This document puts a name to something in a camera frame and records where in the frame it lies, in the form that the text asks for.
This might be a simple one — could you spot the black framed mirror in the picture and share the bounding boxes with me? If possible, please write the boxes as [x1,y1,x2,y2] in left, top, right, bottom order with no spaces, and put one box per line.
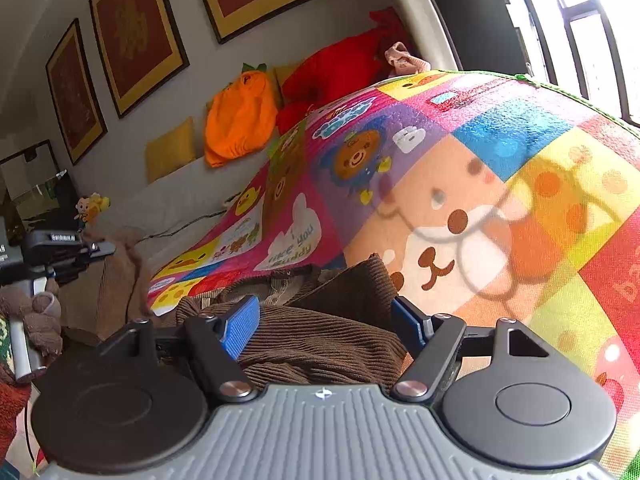
[0,139,69,223]

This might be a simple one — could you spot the grey sofa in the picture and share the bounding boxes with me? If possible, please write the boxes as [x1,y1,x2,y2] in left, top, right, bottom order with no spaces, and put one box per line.
[75,152,283,273]

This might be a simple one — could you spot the orange pumpkin plush pillow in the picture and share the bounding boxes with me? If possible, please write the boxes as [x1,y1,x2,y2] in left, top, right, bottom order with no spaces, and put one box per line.
[204,62,279,169]

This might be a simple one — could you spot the medium framed red picture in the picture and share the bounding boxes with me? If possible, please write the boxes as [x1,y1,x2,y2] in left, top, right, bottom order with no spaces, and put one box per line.
[89,0,191,120]

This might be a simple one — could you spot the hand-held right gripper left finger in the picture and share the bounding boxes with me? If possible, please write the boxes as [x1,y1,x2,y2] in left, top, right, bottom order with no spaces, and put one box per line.
[98,294,262,404]

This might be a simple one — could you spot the black framed window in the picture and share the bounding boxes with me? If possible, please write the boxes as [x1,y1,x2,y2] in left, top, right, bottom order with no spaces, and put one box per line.
[492,0,640,128]

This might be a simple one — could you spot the small framed red picture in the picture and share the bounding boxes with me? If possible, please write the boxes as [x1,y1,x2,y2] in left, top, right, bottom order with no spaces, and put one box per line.
[45,18,109,166]

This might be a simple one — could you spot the red towel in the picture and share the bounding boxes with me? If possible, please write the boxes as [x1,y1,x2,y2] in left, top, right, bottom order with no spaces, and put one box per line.
[0,360,34,457]

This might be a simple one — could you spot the colourful printed play mat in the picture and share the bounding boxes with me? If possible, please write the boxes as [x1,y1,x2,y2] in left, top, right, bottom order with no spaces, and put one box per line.
[147,70,640,480]

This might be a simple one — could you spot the brown corduroy garment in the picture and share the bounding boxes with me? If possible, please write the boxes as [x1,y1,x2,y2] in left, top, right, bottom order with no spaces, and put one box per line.
[175,254,416,394]

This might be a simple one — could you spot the small yellow toy figure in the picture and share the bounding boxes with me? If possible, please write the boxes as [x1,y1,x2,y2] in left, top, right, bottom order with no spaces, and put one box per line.
[74,192,111,227]

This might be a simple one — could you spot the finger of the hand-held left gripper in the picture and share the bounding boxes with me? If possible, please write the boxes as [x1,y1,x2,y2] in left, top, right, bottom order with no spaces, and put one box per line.
[75,240,117,262]

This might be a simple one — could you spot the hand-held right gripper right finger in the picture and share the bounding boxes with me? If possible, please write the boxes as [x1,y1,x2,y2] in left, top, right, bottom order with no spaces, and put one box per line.
[390,297,552,404]

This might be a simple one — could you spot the yellow cushion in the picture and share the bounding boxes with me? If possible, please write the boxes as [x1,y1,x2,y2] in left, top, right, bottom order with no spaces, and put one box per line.
[145,117,197,184]

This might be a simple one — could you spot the red plush cushion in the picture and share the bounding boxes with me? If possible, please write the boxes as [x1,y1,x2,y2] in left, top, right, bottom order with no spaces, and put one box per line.
[275,7,417,136]

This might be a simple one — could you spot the pink cloth toy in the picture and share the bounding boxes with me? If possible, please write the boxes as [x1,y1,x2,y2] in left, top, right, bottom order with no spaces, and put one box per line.
[383,41,432,77]

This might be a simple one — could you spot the tan knit blanket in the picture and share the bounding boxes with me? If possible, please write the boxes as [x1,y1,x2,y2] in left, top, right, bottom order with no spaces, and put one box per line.
[59,226,157,343]

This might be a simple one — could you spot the brown teddy bear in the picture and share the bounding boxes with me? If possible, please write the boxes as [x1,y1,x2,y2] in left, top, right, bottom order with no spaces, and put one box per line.
[0,280,64,361]

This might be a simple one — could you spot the white curved frame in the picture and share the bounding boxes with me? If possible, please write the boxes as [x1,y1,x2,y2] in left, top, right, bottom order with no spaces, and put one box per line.
[380,0,464,73]

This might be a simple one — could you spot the black cable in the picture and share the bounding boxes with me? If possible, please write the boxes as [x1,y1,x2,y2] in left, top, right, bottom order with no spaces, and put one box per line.
[141,209,223,242]

